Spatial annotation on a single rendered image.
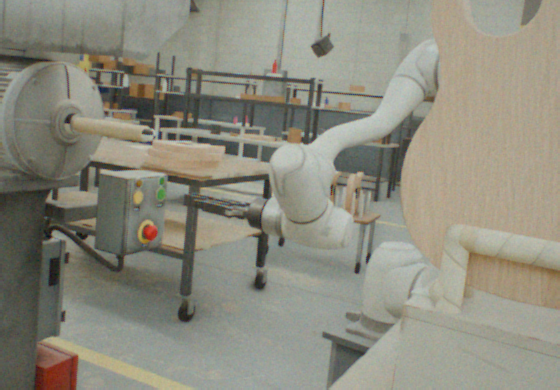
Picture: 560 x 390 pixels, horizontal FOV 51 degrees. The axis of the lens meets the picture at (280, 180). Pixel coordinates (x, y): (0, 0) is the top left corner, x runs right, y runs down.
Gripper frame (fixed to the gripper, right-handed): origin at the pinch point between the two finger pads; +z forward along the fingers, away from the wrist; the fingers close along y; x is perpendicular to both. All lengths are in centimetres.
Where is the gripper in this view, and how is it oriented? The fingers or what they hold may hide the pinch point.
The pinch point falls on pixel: (198, 201)
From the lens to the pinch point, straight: 152.8
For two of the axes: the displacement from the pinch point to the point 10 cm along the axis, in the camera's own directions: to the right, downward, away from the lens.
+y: 4.6, -0.6, 8.9
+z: -8.8, -1.5, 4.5
